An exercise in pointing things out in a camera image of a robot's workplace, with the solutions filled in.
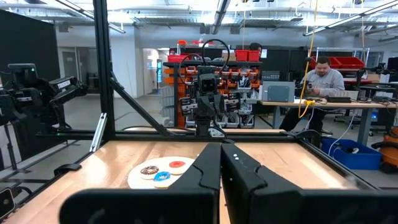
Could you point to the silver aluminium bar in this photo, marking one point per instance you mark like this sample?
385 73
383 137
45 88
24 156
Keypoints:
99 130

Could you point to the black hooked frame bracket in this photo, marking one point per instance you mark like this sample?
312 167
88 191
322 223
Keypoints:
306 134
66 168

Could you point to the blue plastic bin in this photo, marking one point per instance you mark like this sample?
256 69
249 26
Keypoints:
367 158

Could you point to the white round plate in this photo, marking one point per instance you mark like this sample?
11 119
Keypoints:
136 180

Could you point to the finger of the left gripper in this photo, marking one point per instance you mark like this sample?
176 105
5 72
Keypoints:
211 107
203 107

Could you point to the shelf rack with orange bins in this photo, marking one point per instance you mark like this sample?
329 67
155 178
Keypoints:
248 71

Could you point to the small chocolate sprinkled donut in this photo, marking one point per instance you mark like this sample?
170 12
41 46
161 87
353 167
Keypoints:
146 175

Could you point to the black partition panel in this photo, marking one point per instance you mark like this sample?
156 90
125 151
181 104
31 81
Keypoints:
28 40

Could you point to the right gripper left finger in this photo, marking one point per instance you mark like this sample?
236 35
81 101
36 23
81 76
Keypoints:
205 174

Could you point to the small blue frosted donut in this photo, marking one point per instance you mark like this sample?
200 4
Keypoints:
156 176

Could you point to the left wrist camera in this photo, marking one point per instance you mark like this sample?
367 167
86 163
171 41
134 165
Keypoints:
207 84

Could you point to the black Trossen robot arm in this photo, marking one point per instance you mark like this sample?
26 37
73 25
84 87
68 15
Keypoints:
62 85

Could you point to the wooden work desk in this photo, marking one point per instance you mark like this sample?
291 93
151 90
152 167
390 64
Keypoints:
342 105

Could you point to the orange shop vacuum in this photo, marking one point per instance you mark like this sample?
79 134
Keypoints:
390 152

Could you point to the grey equipment box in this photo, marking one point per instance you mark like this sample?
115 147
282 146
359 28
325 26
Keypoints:
278 91

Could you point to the small red frosted donut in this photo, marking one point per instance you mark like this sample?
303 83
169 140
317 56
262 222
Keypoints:
177 171

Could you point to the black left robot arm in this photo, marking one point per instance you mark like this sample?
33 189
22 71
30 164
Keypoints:
202 124

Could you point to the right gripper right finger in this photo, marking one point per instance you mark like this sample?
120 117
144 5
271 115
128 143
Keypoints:
255 199

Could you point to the person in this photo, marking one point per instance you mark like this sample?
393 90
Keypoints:
255 47
325 84

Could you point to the black table-level camera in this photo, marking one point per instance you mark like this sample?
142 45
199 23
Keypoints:
5 202

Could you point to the flat black desk device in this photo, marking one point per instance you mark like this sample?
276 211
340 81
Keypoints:
339 99

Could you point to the red plastic bin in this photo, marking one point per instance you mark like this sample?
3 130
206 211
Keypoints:
348 62
247 55
177 58

